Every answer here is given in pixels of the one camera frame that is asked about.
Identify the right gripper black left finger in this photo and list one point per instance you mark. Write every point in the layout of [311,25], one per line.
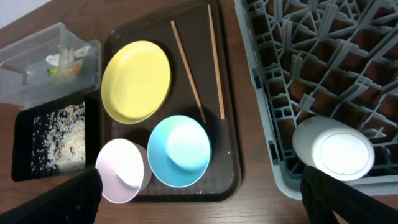
[75,201]

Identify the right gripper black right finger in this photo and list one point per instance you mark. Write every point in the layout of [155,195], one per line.
[324,197]

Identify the white cup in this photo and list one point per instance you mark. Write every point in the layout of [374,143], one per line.
[333,148]

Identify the pink bowl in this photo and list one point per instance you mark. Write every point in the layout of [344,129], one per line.
[124,169]

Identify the blue bowl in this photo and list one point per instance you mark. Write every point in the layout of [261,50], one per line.
[179,151]

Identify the green orange snack wrapper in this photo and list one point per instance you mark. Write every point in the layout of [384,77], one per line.
[70,71]

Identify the wooden chopstick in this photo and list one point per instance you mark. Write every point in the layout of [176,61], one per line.
[216,64]
[188,71]

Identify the white tissue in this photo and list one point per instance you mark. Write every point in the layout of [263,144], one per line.
[67,56]

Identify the black waste tray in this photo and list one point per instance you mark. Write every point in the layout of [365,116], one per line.
[23,143]

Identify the grey dishwasher rack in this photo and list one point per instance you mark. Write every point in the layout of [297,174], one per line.
[334,58]

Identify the spilled rice and food scraps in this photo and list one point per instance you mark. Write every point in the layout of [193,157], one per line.
[59,141]

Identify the yellow plate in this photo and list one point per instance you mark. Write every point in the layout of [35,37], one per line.
[136,82]

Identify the clear plastic bin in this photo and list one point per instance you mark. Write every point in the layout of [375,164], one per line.
[24,79]

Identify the brown serving tray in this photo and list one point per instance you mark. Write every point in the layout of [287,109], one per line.
[222,178]

